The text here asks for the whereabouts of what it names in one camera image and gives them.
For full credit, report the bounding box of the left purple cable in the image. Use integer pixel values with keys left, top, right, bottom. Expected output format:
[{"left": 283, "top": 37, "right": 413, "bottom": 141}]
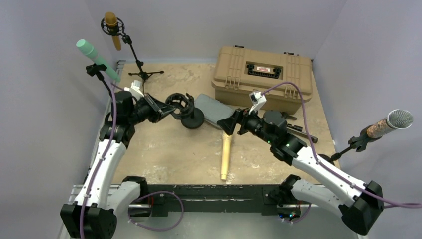
[{"left": 79, "top": 77, "right": 132, "bottom": 239}]

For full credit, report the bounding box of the grey plastic case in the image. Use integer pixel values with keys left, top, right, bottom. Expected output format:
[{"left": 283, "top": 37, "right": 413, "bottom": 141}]
[{"left": 195, "top": 94, "right": 235, "bottom": 129}]

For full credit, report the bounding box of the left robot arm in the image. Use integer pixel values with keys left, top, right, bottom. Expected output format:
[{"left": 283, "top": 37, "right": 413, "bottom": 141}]
[{"left": 60, "top": 91, "right": 175, "bottom": 239}]

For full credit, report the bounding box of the tan plastic toolbox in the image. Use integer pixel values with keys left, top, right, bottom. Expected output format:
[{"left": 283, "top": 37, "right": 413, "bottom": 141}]
[{"left": 211, "top": 45, "right": 313, "bottom": 114}]

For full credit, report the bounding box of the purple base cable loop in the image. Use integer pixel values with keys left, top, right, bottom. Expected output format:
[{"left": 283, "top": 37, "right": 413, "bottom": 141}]
[{"left": 127, "top": 191, "right": 184, "bottom": 232}]

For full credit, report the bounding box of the black metal clamp bar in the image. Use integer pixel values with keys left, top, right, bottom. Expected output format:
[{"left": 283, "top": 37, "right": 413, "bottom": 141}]
[{"left": 281, "top": 112, "right": 318, "bottom": 143}]

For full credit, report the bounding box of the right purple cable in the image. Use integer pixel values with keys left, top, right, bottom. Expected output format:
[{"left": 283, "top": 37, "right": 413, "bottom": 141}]
[{"left": 262, "top": 82, "right": 422, "bottom": 210}]

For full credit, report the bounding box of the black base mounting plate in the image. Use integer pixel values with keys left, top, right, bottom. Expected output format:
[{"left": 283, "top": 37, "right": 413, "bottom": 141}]
[{"left": 141, "top": 184, "right": 299, "bottom": 217}]

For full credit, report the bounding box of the gold microphone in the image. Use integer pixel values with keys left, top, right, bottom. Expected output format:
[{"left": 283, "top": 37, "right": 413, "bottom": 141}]
[{"left": 104, "top": 11, "right": 121, "bottom": 51}]

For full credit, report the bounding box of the black stand for patterned microphone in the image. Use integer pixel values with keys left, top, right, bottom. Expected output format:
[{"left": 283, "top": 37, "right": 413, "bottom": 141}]
[{"left": 319, "top": 132, "right": 381, "bottom": 165}]

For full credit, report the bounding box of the black tripod mic stand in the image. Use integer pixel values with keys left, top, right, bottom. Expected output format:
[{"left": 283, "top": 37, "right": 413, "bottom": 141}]
[{"left": 101, "top": 17, "right": 164, "bottom": 92}]

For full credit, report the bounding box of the cream microphone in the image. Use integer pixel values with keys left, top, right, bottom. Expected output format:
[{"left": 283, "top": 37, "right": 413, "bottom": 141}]
[{"left": 220, "top": 132, "right": 232, "bottom": 181}]

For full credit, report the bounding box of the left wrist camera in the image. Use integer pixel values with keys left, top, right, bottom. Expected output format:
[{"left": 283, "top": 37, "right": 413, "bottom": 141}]
[{"left": 123, "top": 80, "right": 144, "bottom": 100}]

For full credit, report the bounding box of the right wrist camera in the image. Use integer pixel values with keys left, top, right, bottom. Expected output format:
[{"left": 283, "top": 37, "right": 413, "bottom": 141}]
[{"left": 249, "top": 91, "right": 267, "bottom": 114}]

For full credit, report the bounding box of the aluminium table frame rail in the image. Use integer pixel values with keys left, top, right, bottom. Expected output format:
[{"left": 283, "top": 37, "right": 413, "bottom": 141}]
[{"left": 59, "top": 99, "right": 126, "bottom": 239}]

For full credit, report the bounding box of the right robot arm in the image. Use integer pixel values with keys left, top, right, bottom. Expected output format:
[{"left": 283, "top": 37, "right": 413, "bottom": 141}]
[{"left": 217, "top": 109, "right": 384, "bottom": 235}]

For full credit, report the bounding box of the mint green microphone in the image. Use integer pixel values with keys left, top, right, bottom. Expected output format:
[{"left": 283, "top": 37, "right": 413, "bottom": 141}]
[{"left": 76, "top": 39, "right": 121, "bottom": 83}]

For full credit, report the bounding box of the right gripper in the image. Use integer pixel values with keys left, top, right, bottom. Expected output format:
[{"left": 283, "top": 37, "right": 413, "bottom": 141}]
[{"left": 217, "top": 104, "right": 275, "bottom": 145}]

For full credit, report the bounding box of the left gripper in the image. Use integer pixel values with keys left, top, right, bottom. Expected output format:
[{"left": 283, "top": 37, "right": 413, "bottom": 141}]
[{"left": 127, "top": 92, "right": 175, "bottom": 126}]

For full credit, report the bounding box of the silver head patterned microphone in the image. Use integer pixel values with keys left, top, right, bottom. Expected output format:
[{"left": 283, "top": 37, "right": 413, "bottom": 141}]
[{"left": 366, "top": 109, "right": 414, "bottom": 139}]

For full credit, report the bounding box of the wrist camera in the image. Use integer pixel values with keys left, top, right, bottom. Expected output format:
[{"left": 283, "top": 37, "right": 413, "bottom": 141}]
[
  {"left": 249, "top": 91, "right": 267, "bottom": 114},
  {"left": 123, "top": 80, "right": 144, "bottom": 100}
]

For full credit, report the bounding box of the black stand for green microphone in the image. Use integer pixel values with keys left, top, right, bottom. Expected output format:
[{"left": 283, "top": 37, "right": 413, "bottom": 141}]
[{"left": 86, "top": 63, "right": 115, "bottom": 101}]

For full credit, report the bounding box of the black round base shockmount stand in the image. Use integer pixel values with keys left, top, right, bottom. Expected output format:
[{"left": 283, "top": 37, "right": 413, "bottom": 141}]
[{"left": 165, "top": 93, "right": 205, "bottom": 129}]

